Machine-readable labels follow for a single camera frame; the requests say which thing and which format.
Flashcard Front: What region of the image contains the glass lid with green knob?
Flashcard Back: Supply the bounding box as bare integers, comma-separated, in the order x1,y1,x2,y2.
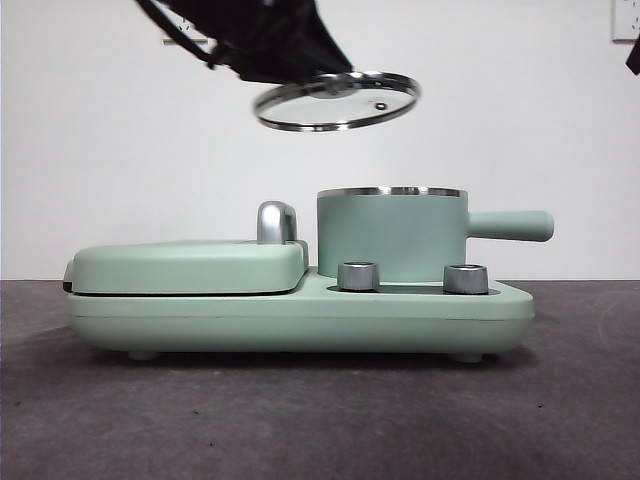
252,71,422,134

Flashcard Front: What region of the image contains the mint green steamer pot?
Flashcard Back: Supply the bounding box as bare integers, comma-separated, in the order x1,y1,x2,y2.
315,185,556,281

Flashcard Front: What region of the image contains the silver control knob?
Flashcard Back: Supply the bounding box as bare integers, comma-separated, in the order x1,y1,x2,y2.
337,260,381,292
443,263,490,295

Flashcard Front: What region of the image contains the mint green breakfast maker appliance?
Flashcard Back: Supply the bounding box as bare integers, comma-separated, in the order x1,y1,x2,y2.
62,238,536,364

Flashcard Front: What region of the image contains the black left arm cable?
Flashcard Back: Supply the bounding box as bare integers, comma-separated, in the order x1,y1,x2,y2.
134,0,222,70

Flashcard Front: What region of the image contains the chrome appliance lid handle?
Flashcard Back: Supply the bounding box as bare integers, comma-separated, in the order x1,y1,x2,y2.
256,200,300,246

